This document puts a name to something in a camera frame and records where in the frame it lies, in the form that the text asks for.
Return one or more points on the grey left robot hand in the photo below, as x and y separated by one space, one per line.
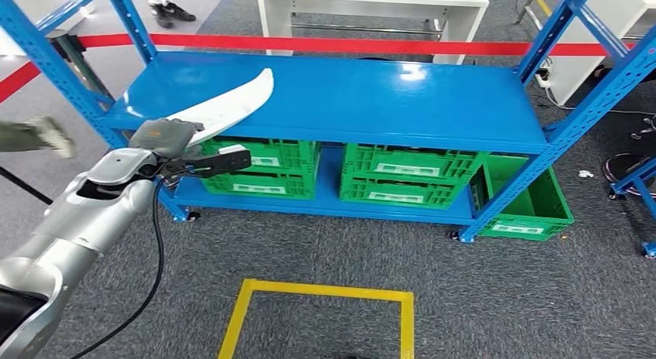
161 136

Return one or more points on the white curved plastic part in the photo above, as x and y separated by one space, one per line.
230 105

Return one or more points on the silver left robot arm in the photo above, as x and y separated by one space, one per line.
82 218

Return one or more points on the blue metal shelf rack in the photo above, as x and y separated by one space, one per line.
333 100
633 176

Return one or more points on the green plastic crate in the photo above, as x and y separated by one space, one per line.
400 192
287 154
261 185
410 164

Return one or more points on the yellow tape floor square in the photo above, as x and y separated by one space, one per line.
230 326

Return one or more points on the white power strip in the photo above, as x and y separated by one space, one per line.
542 80

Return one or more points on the open empty green crate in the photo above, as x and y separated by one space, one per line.
543 203

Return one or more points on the grey metal table leg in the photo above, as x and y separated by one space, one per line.
527 5

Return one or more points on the white cabinet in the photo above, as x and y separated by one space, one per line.
574 69

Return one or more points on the white paper scrap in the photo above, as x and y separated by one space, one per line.
586 173

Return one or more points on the chrome round stool base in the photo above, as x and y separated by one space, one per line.
622 167

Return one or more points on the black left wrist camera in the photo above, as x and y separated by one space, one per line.
230 162

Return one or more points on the chrome stanchion post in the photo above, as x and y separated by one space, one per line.
82 69

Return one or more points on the chrome stool frame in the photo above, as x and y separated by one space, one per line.
647 128

